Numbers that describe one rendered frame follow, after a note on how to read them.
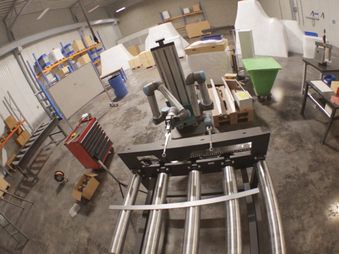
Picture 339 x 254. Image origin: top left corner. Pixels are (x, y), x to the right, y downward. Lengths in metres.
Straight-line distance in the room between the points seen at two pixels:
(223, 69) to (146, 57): 5.86
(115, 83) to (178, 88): 4.24
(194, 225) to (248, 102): 2.37
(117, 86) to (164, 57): 4.33
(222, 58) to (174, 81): 2.11
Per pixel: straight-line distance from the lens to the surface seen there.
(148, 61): 9.24
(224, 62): 4.19
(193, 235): 1.12
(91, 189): 3.13
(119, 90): 6.40
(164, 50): 2.21
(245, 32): 4.37
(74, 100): 5.38
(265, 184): 1.25
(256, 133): 1.20
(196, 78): 1.82
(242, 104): 2.94
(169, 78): 2.32
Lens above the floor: 1.99
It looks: 35 degrees down
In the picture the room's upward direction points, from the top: 22 degrees counter-clockwise
